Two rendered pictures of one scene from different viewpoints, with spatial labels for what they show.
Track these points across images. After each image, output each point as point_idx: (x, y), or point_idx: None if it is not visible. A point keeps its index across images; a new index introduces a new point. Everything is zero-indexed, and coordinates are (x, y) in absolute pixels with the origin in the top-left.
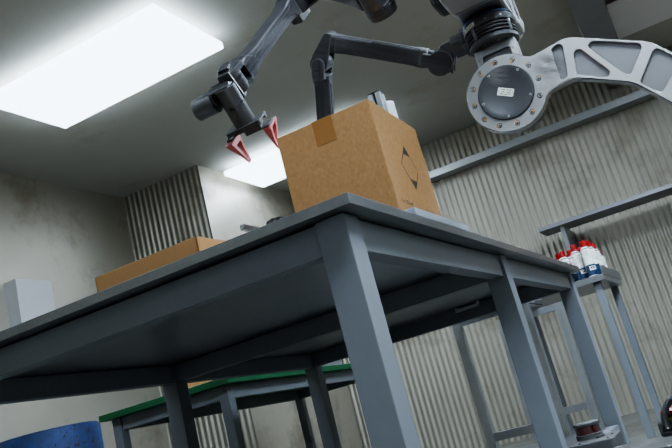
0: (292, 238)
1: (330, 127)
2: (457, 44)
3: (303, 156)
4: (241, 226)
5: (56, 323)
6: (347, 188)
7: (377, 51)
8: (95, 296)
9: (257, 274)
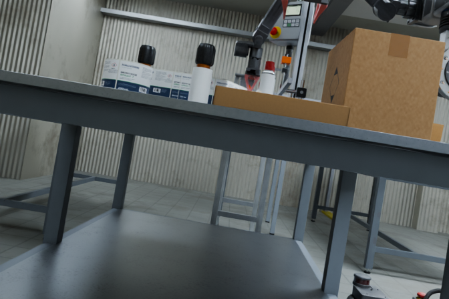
0: (445, 160)
1: (405, 46)
2: (404, 6)
3: (372, 55)
4: (289, 79)
5: (149, 105)
6: (397, 101)
7: None
8: (222, 109)
9: (395, 173)
